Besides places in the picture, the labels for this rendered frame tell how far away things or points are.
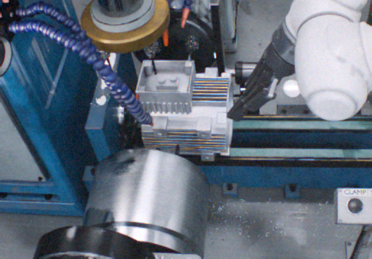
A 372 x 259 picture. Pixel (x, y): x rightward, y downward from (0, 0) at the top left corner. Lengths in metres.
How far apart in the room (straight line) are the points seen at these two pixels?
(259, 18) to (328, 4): 0.97
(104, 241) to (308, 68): 0.39
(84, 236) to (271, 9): 1.31
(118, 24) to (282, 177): 0.59
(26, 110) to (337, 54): 0.62
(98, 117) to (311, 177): 0.56
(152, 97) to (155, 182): 0.25
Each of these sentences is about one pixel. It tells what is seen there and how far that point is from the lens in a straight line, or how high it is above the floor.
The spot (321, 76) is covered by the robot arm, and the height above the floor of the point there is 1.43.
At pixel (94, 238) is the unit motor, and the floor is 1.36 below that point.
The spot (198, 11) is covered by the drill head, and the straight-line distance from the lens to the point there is 1.38.
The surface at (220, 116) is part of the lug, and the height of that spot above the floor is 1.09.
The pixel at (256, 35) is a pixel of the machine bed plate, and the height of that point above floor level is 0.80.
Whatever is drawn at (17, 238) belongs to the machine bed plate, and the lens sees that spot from 1.49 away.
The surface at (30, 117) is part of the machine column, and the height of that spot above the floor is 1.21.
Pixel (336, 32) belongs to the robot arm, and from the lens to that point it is 0.85.
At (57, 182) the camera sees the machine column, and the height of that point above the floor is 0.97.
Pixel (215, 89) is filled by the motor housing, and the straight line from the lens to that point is 1.23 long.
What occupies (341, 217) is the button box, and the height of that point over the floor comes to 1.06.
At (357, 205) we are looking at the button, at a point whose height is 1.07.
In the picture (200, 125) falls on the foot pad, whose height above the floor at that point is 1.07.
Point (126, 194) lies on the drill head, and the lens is 1.02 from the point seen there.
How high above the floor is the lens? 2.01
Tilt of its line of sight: 50 degrees down
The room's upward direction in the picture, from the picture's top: 10 degrees counter-clockwise
